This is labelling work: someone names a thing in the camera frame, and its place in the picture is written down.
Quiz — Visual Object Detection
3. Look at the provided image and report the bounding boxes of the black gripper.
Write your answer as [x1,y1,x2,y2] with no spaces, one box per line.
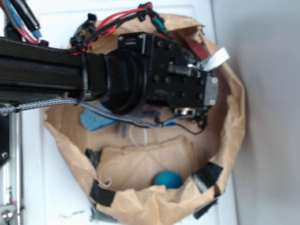
[118,32,218,124]

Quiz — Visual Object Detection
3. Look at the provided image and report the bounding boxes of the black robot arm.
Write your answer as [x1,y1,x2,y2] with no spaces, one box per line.
[0,32,218,128]

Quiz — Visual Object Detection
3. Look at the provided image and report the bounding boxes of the grey plush mouse toy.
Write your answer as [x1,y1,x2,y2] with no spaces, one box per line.
[119,105,164,148]

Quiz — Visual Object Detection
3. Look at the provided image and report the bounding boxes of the blue sponge block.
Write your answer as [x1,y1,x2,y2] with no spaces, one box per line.
[79,109,118,131]

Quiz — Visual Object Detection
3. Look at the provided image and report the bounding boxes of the blue ball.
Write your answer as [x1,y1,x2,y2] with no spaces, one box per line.
[153,171,183,189]

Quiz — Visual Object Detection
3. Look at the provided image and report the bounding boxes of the brown paper bag bin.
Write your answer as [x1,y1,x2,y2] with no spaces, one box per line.
[42,13,246,225]

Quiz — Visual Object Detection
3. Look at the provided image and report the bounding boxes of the white plastic tray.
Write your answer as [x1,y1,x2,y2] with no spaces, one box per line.
[22,0,239,225]

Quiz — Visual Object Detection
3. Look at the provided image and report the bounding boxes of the white ribbon cable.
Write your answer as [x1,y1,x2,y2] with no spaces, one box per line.
[201,46,230,72]

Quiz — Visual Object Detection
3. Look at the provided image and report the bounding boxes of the red and black wire bundle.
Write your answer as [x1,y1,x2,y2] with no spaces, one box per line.
[69,1,169,56]

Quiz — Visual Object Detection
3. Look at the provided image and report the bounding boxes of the grey braided cable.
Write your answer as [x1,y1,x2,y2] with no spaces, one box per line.
[0,97,179,129]

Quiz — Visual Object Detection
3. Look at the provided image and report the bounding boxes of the metal frame rail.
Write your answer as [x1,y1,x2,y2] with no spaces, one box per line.
[0,0,25,225]

